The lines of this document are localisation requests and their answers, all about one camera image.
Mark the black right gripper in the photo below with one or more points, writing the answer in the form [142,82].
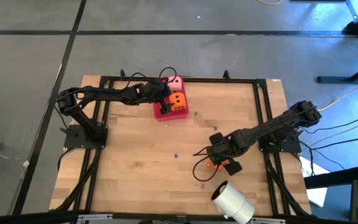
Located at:
[225,149]

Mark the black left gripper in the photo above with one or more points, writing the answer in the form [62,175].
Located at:
[154,93]

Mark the large orange foam die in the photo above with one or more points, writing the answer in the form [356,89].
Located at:
[172,101]
[212,166]

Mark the large pink foam die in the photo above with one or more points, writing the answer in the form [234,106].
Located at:
[176,87]

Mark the pink plastic bin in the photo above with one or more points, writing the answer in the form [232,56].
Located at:
[179,116]

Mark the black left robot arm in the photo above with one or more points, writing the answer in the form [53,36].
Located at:
[104,92]

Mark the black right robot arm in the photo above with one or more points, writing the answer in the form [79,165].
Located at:
[275,124]

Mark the white cylindrical lamp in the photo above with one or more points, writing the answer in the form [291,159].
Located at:
[235,202]

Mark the white paper sheet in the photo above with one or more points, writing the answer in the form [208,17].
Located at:
[317,196]

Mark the black beam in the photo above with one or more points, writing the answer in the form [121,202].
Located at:
[334,179]

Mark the black desk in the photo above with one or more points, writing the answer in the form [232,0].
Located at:
[337,79]

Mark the black aluminium table frame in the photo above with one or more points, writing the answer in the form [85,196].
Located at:
[197,79]

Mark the silver metal bracket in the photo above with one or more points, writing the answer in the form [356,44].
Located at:
[95,216]
[267,220]

